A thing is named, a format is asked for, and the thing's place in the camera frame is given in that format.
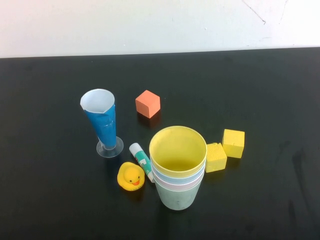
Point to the pink plastic cup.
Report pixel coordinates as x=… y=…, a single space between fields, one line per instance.
x=175 y=188

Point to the chipped yellow foam cube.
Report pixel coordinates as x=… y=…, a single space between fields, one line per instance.
x=215 y=160

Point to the orange foam cube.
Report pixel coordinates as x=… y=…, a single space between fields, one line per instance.
x=146 y=105

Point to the white green glue stick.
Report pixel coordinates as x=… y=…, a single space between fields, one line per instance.
x=141 y=160

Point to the light blue plastic cup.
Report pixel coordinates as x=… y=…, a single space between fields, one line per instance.
x=160 y=176

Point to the yellow rubber duck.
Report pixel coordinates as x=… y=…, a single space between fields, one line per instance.
x=131 y=177

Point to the green plastic cup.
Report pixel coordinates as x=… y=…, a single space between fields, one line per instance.
x=177 y=200

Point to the yellow plastic cup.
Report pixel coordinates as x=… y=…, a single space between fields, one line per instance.
x=175 y=165

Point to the blue-taped conical measuring glass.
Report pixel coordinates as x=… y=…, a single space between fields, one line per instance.
x=105 y=125

